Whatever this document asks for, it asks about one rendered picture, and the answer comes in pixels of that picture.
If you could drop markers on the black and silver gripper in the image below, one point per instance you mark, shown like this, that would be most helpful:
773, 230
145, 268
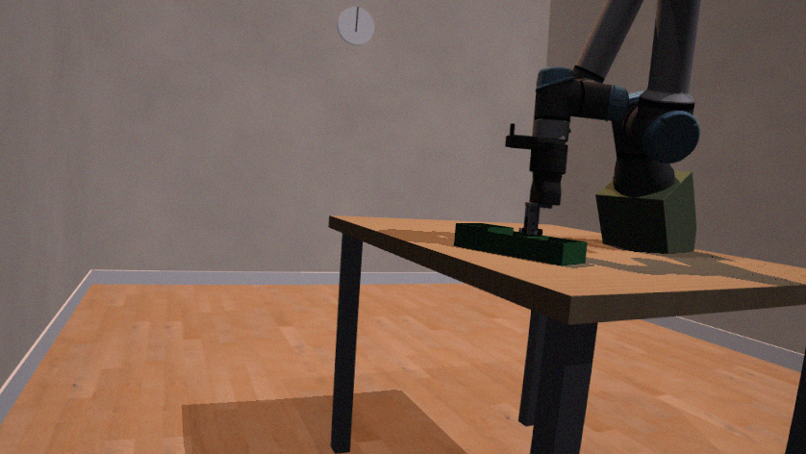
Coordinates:
549, 160

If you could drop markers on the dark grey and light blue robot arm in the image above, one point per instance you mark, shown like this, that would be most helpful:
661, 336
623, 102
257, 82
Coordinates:
665, 133

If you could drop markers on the green rack of bins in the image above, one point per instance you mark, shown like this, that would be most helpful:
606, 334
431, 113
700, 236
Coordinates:
504, 240

